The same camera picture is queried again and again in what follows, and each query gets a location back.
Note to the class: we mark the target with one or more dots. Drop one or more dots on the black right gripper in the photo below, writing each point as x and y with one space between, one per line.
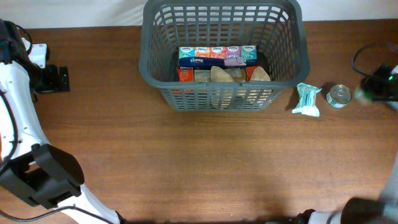
372 83

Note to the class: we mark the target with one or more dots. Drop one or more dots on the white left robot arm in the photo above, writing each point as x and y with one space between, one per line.
32 169

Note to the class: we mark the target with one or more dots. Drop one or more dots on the beige paper bag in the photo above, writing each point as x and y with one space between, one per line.
231 98

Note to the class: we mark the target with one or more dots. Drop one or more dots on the green lidded glass jar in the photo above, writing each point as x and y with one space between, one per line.
360 96

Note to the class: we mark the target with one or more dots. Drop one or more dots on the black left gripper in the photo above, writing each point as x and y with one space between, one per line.
55 83

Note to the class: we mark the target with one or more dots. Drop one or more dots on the orange pasta package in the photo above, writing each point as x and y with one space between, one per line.
189 74

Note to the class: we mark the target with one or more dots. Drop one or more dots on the grey plastic laundry basket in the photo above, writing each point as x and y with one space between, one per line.
274 27

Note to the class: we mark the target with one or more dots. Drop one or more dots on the tissue multipack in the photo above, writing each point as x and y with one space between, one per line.
221 56

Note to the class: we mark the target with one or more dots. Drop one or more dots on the silver tin can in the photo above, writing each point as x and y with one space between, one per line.
339 96

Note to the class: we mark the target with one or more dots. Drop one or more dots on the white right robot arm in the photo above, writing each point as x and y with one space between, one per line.
150 162

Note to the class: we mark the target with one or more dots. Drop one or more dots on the light green packet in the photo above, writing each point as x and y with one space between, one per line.
307 100

